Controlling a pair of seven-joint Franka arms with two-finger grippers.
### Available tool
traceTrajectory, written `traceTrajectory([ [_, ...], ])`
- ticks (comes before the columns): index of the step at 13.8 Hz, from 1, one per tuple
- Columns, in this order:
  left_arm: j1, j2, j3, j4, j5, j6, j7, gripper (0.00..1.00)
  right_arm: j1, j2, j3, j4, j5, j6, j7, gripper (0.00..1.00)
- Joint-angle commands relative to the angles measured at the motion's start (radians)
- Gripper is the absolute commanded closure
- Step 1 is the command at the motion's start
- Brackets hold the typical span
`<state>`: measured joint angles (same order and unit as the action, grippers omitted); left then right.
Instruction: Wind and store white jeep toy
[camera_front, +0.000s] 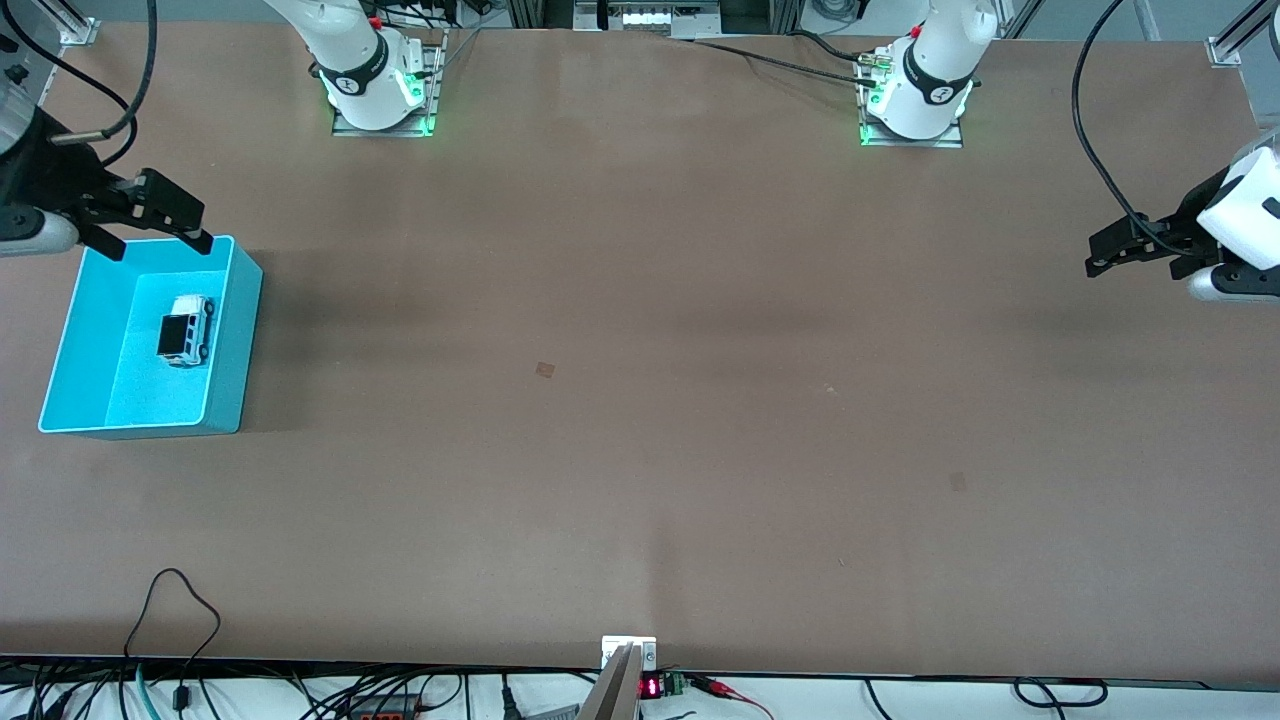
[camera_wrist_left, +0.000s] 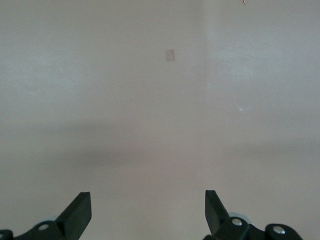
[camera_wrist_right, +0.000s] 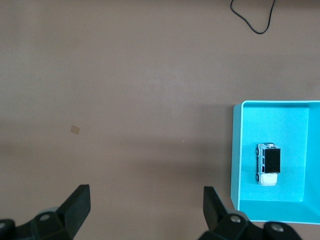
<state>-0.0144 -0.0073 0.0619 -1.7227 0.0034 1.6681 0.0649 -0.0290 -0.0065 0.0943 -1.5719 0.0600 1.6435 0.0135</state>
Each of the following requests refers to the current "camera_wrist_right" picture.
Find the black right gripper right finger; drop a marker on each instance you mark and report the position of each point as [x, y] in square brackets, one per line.
[215, 215]

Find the small square tan tape patch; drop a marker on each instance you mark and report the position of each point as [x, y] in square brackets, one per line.
[75, 129]

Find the cyan plastic storage bin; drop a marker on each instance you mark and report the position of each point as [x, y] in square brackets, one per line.
[250, 125]

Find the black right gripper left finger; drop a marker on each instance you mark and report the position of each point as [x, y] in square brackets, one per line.
[72, 207]

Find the white jeep toy black roof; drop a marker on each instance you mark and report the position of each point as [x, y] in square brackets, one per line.
[268, 180]

